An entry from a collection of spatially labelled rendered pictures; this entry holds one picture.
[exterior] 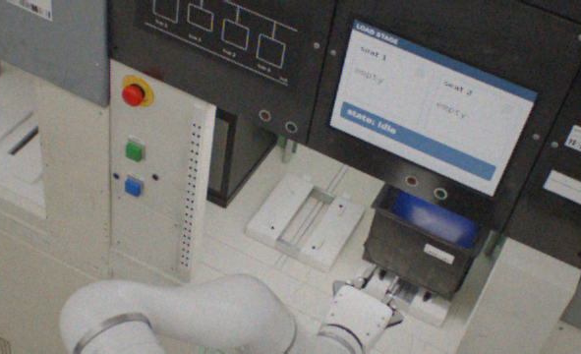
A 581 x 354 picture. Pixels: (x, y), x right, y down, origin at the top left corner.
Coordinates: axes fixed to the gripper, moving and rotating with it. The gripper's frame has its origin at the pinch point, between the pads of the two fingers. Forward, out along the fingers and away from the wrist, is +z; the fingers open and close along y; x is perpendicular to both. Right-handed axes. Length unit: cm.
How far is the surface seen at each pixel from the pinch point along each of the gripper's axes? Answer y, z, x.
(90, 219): -64, -1, -26
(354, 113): -12.9, 1.3, 32.5
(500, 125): 8.7, 2.4, 41.6
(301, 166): -37, 47, -32
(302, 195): -31, 36, -29
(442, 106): -0.1, 2.0, 40.7
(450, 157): 3.7, 2.2, 32.0
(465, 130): 4.2, 2.2, 38.2
